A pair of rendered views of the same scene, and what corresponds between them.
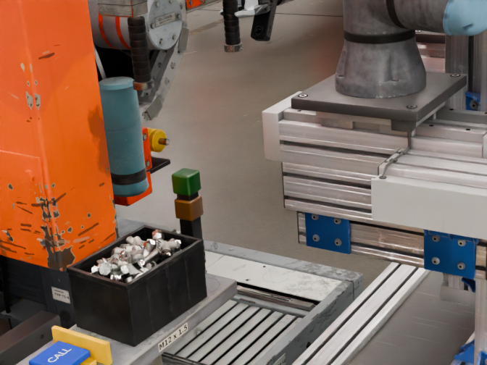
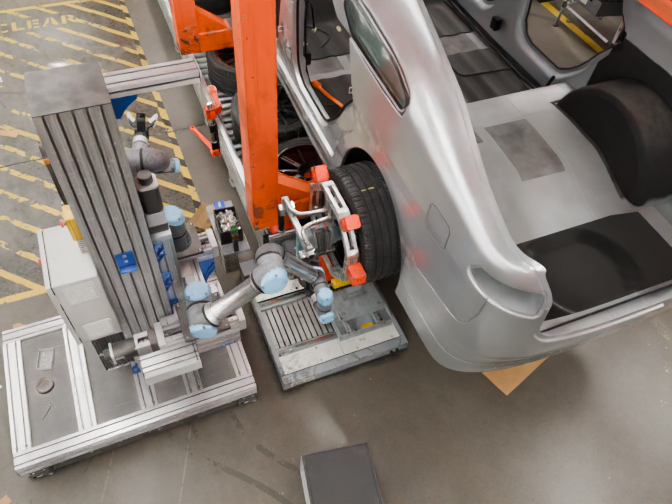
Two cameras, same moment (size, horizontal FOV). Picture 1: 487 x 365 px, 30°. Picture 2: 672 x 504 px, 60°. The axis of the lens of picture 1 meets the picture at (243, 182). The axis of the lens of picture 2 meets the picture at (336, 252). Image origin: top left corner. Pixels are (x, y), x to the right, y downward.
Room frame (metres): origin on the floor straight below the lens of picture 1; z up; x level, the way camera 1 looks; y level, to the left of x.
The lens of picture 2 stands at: (3.11, -1.50, 3.27)
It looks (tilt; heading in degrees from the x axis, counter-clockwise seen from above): 52 degrees down; 118
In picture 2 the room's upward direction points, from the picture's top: 6 degrees clockwise
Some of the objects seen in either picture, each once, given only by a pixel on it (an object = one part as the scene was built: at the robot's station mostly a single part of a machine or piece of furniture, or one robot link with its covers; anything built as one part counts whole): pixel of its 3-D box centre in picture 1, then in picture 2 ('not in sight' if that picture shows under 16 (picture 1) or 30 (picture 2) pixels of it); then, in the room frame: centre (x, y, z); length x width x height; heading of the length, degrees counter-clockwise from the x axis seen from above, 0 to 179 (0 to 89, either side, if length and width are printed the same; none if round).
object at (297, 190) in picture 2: not in sight; (314, 187); (1.76, 0.63, 0.69); 0.52 x 0.17 x 0.35; 56
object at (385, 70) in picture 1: (380, 56); (176, 235); (1.47, -0.24, 0.87); 0.15 x 0.15 x 0.10
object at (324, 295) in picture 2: not in sight; (324, 296); (2.35, -0.16, 0.95); 0.11 x 0.08 x 0.11; 139
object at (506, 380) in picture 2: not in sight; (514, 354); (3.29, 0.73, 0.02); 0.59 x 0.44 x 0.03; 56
